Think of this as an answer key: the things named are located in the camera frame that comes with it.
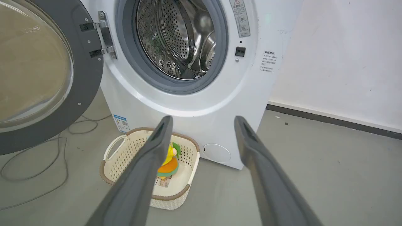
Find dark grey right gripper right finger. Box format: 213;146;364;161
234;116;324;226

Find white front-load washing machine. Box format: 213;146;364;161
79;0;304;170

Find stainless steel perforated drum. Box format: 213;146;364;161
136;0;216;80

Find yellow orange green plush toy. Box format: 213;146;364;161
156;142;182;180

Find grey round washing machine door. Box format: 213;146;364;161
0;0;104;156

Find grey warning label sticker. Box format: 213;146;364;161
229;0;251;38

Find thin grey floor cable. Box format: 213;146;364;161
0;114;112;211

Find blue white energy label sticker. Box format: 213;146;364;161
113;114;130;133

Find printed paper tag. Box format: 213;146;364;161
155;175;173;188

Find cream perforated laundry basket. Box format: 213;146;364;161
100;127;200;210

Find chrome door hinge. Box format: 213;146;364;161
80;11;118;59

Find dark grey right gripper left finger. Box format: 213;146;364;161
85;115;174;226

